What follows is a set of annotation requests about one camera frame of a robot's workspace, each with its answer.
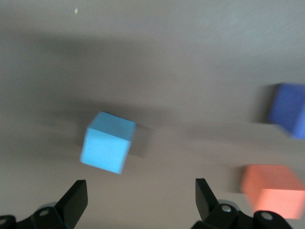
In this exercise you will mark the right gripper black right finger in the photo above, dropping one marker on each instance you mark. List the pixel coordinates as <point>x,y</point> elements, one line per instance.
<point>205,201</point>

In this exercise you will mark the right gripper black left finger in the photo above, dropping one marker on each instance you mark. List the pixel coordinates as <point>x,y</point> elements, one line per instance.
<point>74,202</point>

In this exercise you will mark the light blue foam block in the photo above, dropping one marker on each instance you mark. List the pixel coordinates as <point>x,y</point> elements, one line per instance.
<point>107,145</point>

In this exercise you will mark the orange foam block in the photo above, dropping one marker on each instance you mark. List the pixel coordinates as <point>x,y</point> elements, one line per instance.
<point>274,188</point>

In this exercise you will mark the purple foam block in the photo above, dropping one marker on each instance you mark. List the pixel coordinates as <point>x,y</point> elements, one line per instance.
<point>290,109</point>

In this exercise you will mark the brown table cloth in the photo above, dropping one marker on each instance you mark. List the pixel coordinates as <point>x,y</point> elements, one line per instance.
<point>119,59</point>

